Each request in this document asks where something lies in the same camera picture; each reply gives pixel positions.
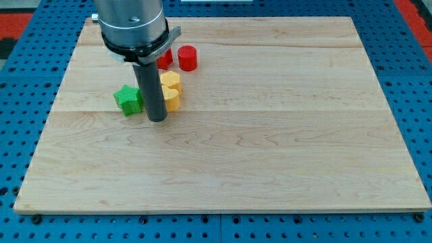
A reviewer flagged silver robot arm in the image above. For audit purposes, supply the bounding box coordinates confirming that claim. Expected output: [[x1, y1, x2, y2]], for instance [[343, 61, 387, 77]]
[[93, 0, 182, 65]]

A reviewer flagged yellow heart block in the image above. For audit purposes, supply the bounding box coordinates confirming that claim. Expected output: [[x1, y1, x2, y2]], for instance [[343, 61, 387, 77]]
[[162, 85, 181, 112]]

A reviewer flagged yellow hexagon block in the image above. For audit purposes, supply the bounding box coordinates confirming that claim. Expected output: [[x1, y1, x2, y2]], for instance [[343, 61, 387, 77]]
[[160, 71, 182, 95]]

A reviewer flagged wooden board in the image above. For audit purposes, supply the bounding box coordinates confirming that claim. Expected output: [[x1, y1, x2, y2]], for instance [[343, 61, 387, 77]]
[[14, 17, 431, 215]]

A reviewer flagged red cylinder block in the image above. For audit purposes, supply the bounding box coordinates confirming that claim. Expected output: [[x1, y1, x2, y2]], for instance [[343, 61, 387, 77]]
[[178, 45, 198, 72]]

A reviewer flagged red block behind rod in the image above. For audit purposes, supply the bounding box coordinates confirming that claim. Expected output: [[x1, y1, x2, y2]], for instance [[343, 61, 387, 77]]
[[157, 49, 173, 70]]

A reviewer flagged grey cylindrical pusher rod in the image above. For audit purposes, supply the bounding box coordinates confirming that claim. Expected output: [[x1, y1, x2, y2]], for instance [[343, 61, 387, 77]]
[[133, 62, 167, 122]]

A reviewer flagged green star block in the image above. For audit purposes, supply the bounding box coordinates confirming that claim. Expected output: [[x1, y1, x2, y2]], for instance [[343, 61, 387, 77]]
[[113, 85, 143, 116]]

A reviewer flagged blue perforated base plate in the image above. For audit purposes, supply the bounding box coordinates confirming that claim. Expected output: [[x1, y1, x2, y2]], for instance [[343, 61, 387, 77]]
[[1, 0, 431, 242]]

